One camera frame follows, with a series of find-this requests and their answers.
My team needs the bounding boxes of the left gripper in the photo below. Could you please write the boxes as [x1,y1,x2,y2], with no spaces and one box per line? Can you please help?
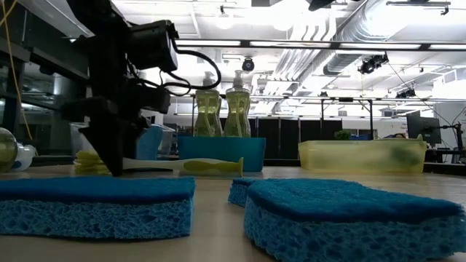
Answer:
[60,20,172,178]

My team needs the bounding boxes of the clear green soap pump bottle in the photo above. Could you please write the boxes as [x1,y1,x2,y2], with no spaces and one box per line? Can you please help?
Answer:
[222,69,252,138]
[192,71,221,138]
[0,127,38,174]

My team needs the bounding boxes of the white green dish brush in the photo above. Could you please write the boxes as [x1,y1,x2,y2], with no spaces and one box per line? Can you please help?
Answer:
[74,149,245,178]

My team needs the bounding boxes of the clear plastic bin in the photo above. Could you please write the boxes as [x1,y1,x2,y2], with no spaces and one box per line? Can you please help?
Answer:
[69,122,176,164]

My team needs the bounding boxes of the dark metal shelving rack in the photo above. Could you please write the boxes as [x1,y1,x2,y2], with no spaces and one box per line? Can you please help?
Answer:
[0,0,92,167]

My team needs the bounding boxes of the teal plastic bin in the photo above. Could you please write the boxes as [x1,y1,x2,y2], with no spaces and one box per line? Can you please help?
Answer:
[177,136,266,172]

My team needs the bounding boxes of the round ceiling lamp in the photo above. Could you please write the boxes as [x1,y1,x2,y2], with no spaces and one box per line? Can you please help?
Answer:
[213,10,234,31]

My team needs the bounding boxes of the black partition panels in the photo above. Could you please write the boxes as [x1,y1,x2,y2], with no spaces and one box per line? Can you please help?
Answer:
[250,116,344,161]

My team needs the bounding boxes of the long ceiling light bar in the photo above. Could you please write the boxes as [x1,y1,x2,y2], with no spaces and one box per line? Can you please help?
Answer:
[174,38,466,51]

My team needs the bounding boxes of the yellow translucent plastic bin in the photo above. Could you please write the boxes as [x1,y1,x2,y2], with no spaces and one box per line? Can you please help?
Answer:
[297,137,427,174]

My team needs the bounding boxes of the black computer monitor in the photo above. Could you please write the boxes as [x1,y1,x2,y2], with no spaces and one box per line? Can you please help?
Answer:
[406,111,443,146]

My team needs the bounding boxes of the black metal table frame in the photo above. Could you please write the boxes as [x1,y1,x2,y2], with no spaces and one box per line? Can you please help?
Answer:
[31,154,466,176]

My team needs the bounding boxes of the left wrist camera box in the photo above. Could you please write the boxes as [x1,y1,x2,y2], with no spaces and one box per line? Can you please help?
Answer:
[127,20,180,73]

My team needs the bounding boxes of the thin yellow cable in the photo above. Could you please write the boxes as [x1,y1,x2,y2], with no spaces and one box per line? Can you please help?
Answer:
[1,0,34,142]

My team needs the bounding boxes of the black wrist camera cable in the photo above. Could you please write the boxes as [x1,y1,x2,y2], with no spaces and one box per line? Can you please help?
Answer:
[125,47,223,98]

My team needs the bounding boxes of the black round hanging camera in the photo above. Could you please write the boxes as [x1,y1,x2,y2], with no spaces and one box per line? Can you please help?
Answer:
[241,56,256,73]

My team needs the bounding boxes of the black hanging camera rig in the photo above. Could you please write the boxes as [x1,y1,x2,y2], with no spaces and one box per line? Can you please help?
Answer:
[358,52,390,76]

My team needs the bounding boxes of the silver ventilation duct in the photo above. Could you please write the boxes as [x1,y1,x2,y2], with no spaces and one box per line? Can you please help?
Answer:
[322,0,419,76]

